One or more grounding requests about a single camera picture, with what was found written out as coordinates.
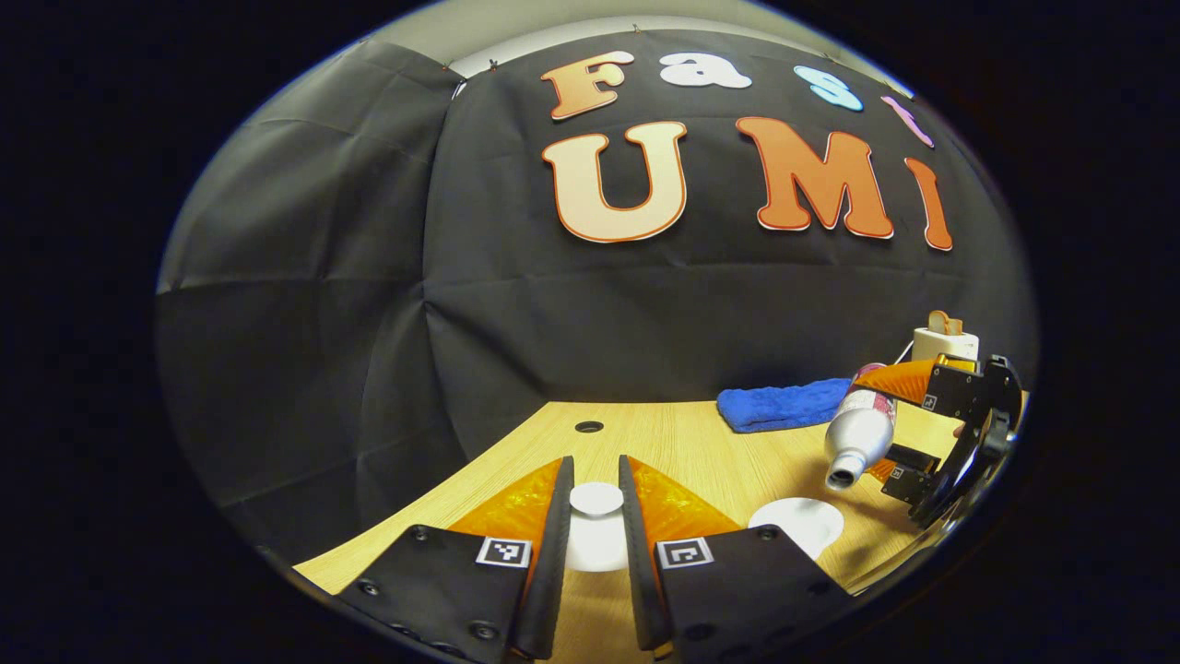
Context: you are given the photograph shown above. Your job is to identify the black backdrop cloth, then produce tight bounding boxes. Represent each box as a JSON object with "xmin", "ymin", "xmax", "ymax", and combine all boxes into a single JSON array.
[{"xmin": 157, "ymin": 28, "xmax": 1038, "ymax": 563}]

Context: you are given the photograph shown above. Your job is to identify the silver water bottle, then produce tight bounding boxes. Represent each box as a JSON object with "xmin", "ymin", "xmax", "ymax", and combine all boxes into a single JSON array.
[{"xmin": 823, "ymin": 362, "xmax": 897, "ymax": 492}]

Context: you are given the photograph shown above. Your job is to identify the white teacup lid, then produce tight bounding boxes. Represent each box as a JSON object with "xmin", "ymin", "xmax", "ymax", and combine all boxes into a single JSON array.
[{"xmin": 564, "ymin": 482, "xmax": 633, "ymax": 575}]

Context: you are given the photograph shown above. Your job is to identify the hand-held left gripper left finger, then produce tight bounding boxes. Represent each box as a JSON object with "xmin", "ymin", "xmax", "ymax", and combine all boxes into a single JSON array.
[{"xmin": 334, "ymin": 456, "xmax": 576, "ymax": 663}]

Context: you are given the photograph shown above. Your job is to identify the white toaster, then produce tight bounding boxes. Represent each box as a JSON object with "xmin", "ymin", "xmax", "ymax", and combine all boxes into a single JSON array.
[{"xmin": 913, "ymin": 325, "xmax": 980, "ymax": 366}]

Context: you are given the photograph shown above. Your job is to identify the blue towel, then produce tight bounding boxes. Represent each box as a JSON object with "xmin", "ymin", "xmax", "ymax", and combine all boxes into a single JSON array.
[{"xmin": 717, "ymin": 378, "xmax": 854, "ymax": 434}]

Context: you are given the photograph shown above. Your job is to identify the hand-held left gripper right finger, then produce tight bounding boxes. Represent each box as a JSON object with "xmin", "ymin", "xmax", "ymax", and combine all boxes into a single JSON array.
[{"xmin": 618, "ymin": 455, "xmax": 856, "ymax": 663}]

